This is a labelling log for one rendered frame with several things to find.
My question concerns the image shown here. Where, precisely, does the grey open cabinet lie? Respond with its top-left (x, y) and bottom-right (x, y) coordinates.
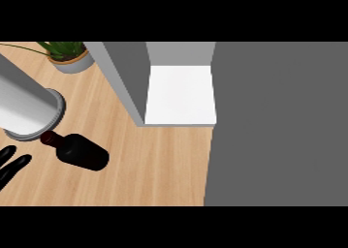
top-left (83, 41), bottom-right (217, 128)

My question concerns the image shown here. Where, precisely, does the dark wine bottle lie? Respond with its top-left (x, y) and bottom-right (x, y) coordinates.
top-left (38, 130), bottom-right (109, 172)

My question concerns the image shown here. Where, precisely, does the dark grey cabinet door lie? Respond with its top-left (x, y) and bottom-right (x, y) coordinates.
top-left (201, 41), bottom-right (348, 207)

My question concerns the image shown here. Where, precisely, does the white cylindrical canister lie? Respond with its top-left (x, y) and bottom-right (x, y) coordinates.
top-left (0, 46), bottom-right (66, 142)

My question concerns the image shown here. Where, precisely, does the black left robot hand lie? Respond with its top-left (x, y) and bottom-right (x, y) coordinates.
top-left (0, 134), bottom-right (32, 201)

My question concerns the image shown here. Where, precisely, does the green potted plant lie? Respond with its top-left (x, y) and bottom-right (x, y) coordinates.
top-left (0, 41), bottom-right (96, 75)

